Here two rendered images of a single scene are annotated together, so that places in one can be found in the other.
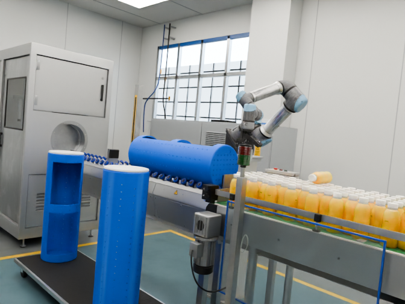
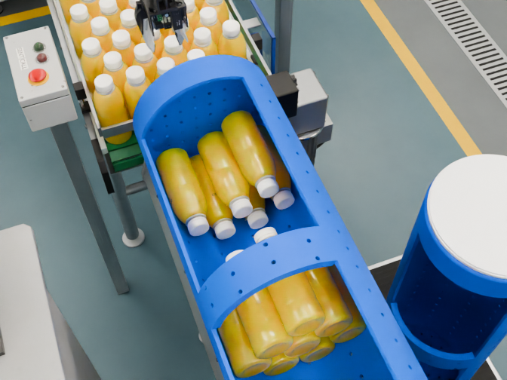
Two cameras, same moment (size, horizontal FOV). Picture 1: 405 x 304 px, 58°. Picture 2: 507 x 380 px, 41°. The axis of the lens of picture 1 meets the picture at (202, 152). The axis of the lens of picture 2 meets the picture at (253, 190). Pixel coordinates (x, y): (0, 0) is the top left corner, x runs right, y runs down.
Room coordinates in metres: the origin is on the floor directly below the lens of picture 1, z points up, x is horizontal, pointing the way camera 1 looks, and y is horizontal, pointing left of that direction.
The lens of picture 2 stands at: (3.08, 0.33, 2.12)
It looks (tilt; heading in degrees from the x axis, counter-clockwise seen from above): 56 degrees down; 206
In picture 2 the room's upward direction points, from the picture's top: 1 degrees counter-clockwise
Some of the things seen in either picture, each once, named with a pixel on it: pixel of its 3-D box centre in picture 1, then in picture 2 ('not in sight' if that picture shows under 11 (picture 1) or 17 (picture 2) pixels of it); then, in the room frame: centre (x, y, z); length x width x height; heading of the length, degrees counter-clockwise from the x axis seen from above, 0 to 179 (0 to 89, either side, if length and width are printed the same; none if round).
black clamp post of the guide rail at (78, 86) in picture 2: not in sight; (81, 97); (2.30, -0.49, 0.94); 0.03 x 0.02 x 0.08; 46
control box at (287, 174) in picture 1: (281, 178); (40, 78); (2.36, -0.53, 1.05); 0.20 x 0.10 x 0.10; 46
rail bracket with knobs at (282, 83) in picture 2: (210, 193); (276, 99); (2.12, -0.07, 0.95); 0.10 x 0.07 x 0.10; 136
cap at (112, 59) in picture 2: not in sight; (112, 59); (2.27, -0.40, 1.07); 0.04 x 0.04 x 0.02
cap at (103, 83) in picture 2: not in sight; (103, 83); (2.33, -0.38, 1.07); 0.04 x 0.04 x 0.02
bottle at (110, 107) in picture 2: not in sight; (112, 111); (2.33, -0.38, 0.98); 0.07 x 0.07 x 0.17
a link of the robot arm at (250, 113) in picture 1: (249, 113); not in sight; (2.25, -0.27, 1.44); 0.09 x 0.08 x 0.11; 150
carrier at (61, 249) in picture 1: (62, 205); not in sight; (3.01, 1.12, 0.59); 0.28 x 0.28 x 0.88
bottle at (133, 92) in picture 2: not in sight; (141, 102); (2.28, -0.33, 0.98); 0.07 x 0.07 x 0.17
